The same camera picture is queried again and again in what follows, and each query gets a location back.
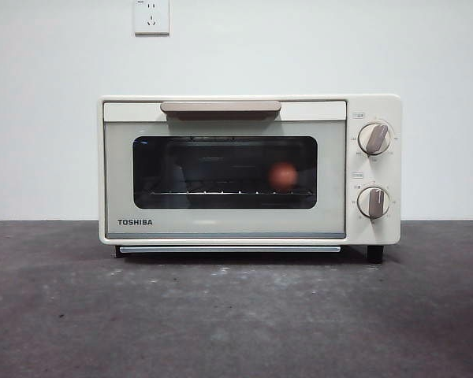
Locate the metal wire oven rack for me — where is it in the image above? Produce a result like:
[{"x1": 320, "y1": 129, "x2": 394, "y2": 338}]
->
[{"x1": 149, "y1": 190, "x2": 315, "y2": 197}]

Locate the silver crumb tray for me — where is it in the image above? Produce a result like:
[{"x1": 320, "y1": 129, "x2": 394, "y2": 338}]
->
[{"x1": 119, "y1": 246, "x2": 342, "y2": 254}]

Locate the glass oven door with handle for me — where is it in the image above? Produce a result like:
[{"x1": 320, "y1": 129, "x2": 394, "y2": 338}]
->
[{"x1": 102, "y1": 100, "x2": 348, "y2": 240}]

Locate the brown egg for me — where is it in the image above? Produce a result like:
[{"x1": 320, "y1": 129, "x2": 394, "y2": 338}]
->
[{"x1": 268, "y1": 161, "x2": 300, "y2": 190}]

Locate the cream Toshiba toaster oven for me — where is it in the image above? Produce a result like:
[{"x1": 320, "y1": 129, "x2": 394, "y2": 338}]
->
[{"x1": 97, "y1": 94, "x2": 403, "y2": 264}]

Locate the cream oven knob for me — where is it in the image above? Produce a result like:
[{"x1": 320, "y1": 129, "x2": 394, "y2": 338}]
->
[
  {"x1": 356, "y1": 186, "x2": 391, "y2": 219},
  {"x1": 357, "y1": 123, "x2": 392, "y2": 155}
]

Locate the white wall socket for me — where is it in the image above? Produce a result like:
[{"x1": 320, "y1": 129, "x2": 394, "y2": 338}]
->
[{"x1": 133, "y1": 0, "x2": 170, "y2": 37}]

